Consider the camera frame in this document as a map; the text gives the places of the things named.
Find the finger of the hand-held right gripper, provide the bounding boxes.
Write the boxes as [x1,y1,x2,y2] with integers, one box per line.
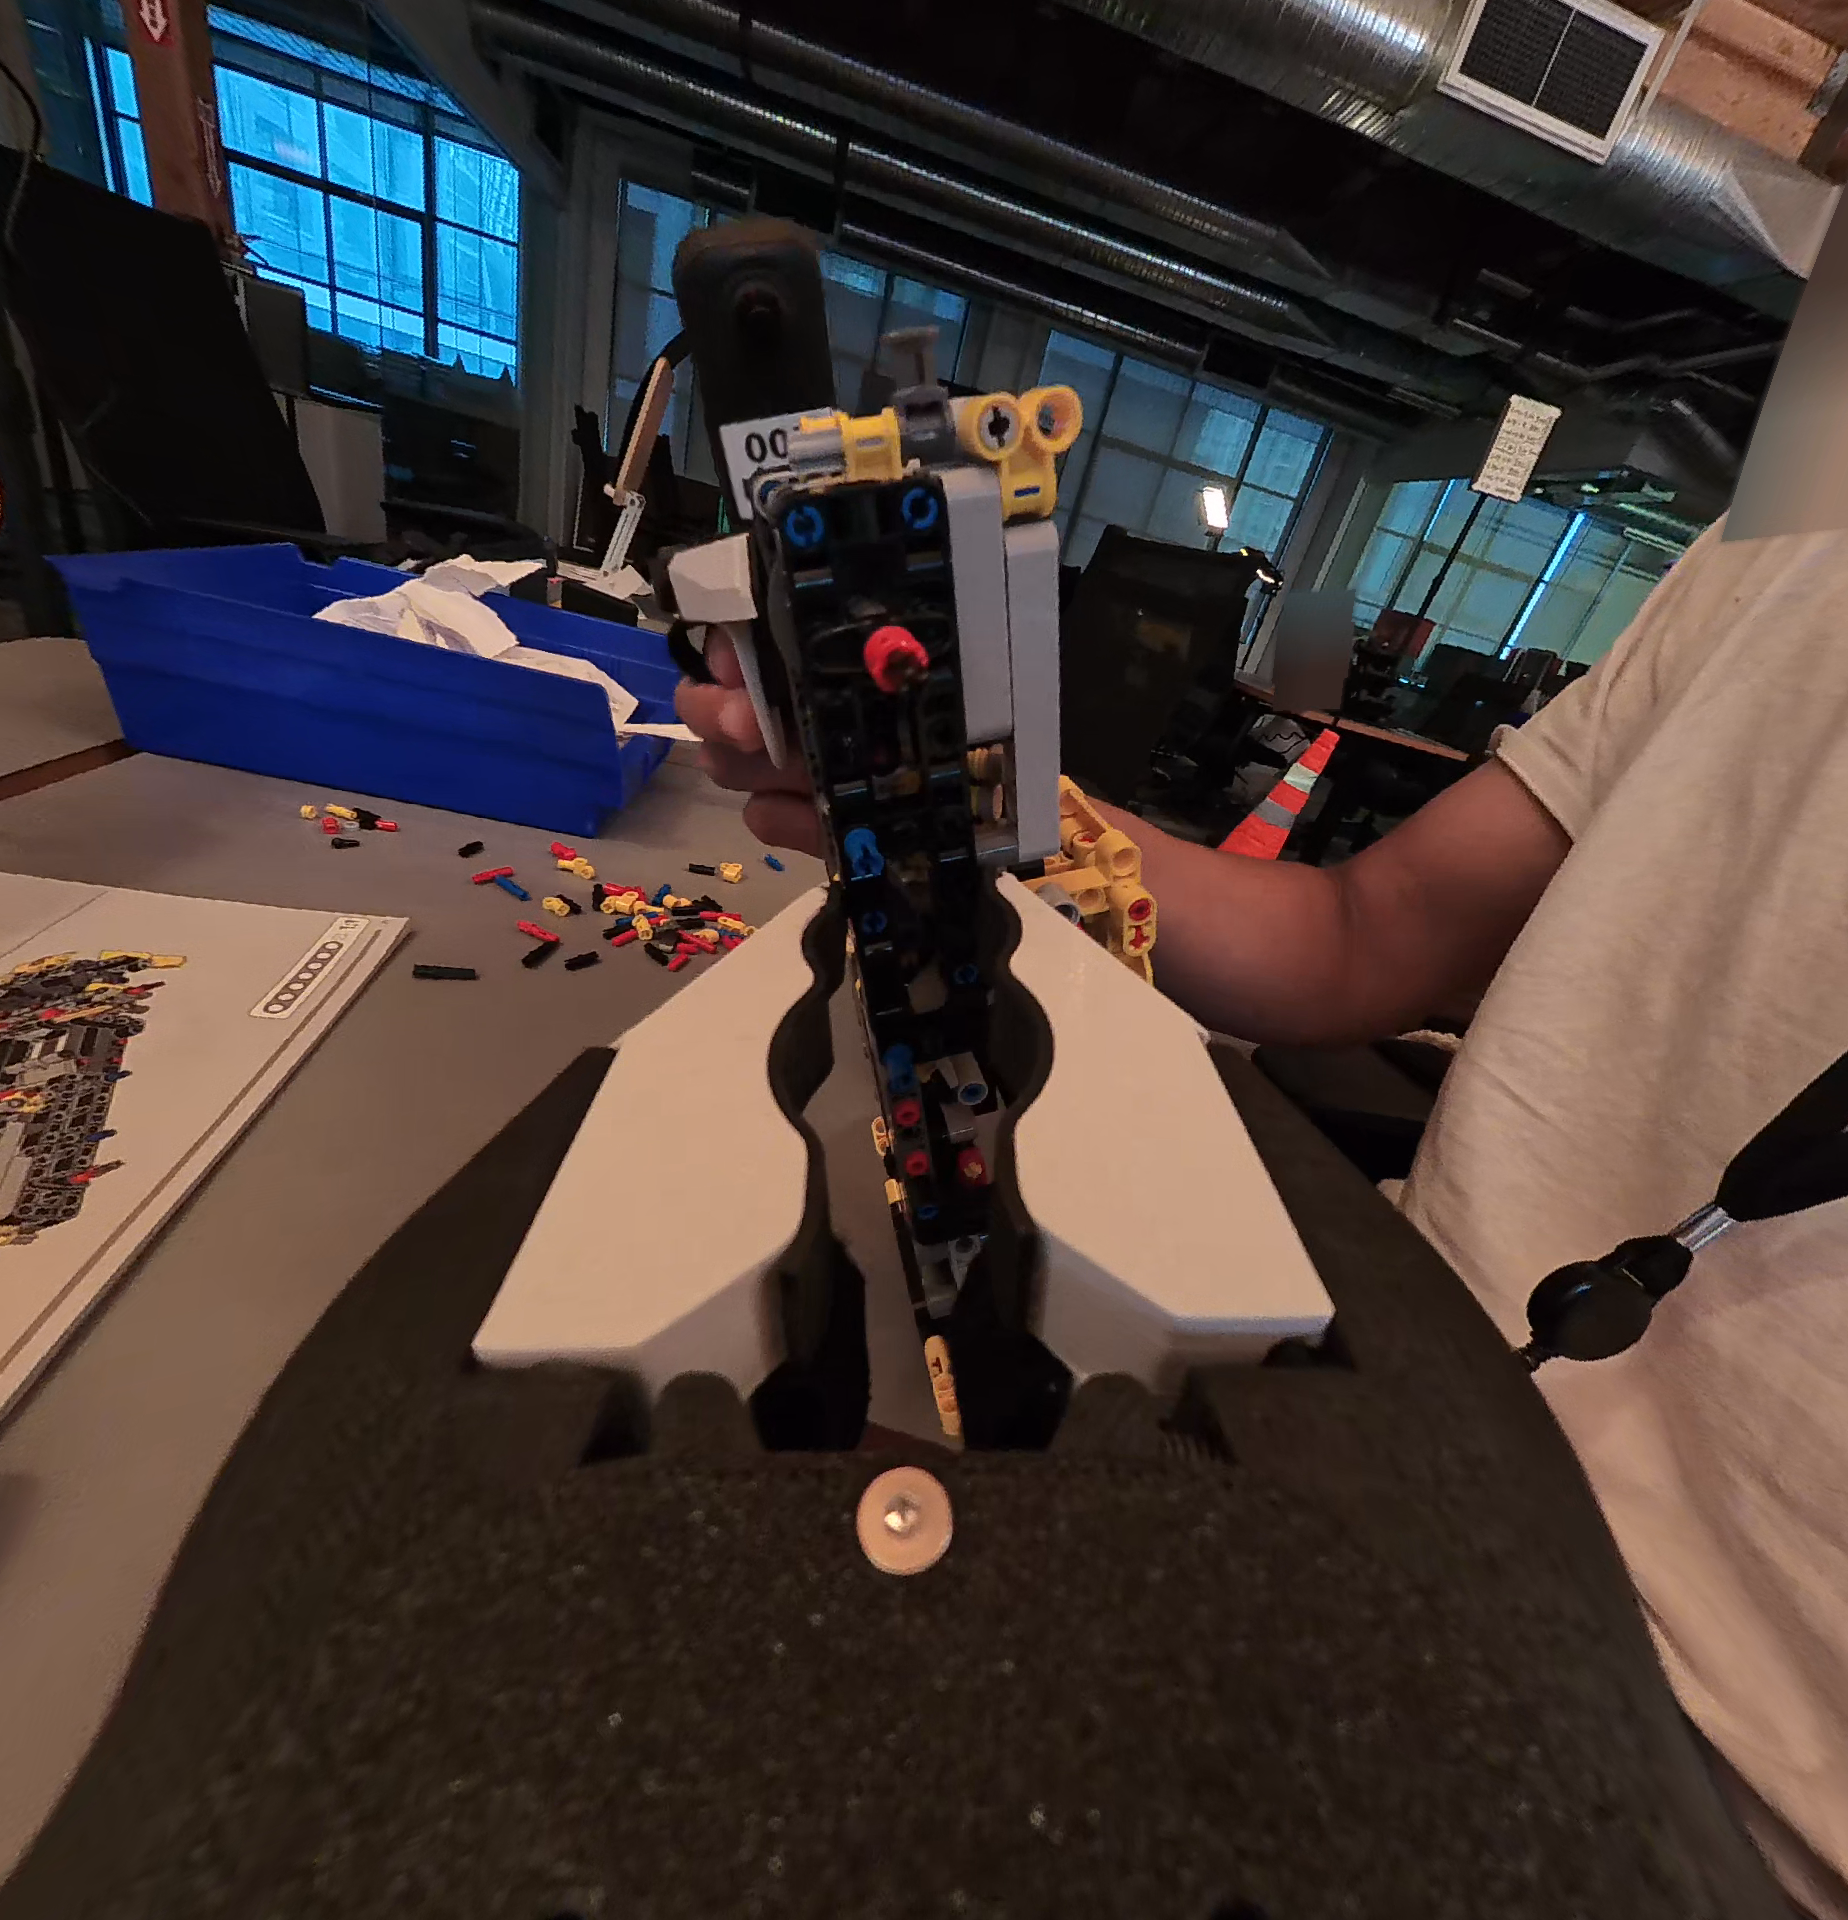
[663,534,762,628]

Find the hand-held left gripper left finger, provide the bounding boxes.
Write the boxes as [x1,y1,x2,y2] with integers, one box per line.
[471,884,851,1388]

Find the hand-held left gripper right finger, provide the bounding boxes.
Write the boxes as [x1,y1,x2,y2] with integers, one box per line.
[997,873,1339,1392]

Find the grey axle connector piece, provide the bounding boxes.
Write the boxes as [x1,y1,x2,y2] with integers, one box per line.
[884,330,959,451]

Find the yellow black brick car model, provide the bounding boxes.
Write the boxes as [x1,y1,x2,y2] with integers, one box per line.
[743,327,1162,1455]

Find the pile of small coloured pins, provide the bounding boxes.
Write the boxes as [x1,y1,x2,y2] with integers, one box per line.
[299,798,792,979]

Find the person's right forearm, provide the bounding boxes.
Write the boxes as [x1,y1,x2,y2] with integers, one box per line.
[1080,748,1573,1049]

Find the grey desk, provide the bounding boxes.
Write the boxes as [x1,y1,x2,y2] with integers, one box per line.
[0,635,1437,1876]

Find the person's right hand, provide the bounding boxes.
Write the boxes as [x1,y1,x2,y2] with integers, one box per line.
[672,675,831,858]

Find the crumpled white paper bags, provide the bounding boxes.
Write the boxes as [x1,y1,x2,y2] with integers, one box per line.
[309,552,688,748]

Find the blue plastic bin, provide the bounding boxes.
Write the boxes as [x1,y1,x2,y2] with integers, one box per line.
[45,539,686,842]

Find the orange traffic cone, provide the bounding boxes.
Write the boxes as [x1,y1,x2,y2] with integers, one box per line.
[1213,727,1346,863]

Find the black badge reel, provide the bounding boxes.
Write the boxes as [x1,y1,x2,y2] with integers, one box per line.
[1520,1198,1738,1377]

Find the open instruction booklet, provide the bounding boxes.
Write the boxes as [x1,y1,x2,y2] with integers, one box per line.
[0,863,415,1459]

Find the white hanging paper sign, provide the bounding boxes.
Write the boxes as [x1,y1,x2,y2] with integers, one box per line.
[1467,392,1565,507]

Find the metal ventilation duct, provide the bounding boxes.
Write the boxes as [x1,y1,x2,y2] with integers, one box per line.
[475,0,1841,286]

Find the wooden post red sign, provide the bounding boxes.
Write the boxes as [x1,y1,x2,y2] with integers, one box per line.
[121,0,238,244]

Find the black shoulder strap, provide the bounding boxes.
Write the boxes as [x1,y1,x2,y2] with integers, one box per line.
[1712,1018,1848,1228]

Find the white wall vent grille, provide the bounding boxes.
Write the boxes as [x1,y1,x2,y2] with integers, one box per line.
[1438,0,1670,167]

